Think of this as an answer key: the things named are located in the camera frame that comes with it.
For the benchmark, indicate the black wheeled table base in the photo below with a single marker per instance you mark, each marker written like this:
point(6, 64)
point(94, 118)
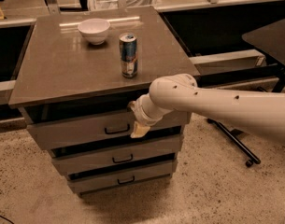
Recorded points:
point(252, 158)

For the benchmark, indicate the white bowl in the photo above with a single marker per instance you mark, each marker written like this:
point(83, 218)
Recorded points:
point(94, 31)

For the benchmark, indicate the grey top drawer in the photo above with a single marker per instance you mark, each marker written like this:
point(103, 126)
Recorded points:
point(81, 125)

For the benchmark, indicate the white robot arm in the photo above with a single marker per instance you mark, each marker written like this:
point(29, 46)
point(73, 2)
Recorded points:
point(232, 168)

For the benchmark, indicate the dark side table top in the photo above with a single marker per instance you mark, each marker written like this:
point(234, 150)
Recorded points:
point(270, 40)

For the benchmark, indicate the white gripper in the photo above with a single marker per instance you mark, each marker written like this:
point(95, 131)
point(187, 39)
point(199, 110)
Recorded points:
point(144, 117)

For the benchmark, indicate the grey drawer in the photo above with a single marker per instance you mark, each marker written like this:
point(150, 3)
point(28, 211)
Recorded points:
point(117, 154)
point(123, 177)
point(81, 125)

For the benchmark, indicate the grey drawer cabinet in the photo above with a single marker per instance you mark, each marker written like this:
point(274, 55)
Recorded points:
point(174, 124)

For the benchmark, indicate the grey bottom drawer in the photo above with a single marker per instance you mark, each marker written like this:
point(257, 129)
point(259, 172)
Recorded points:
point(123, 177)

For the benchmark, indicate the grey middle drawer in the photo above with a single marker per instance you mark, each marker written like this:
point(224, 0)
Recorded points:
point(117, 154)

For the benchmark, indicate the blue silver drink can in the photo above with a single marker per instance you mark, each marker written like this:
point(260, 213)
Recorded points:
point(128, 54)

